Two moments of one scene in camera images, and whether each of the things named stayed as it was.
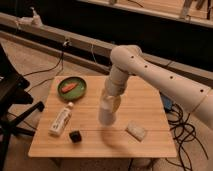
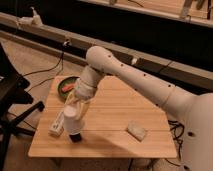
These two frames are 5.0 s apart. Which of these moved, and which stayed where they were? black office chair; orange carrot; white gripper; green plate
Moved: white gripper
Stayed: green plate; black office chair; orange carrot
